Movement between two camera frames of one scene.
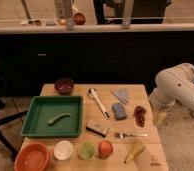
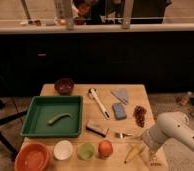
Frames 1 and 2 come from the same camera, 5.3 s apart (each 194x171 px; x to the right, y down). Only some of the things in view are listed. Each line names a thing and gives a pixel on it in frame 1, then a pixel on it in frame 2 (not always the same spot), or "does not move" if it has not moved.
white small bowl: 63,149 does not move
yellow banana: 135,151 does not move
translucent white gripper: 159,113 -> 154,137
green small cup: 86,151 does not move
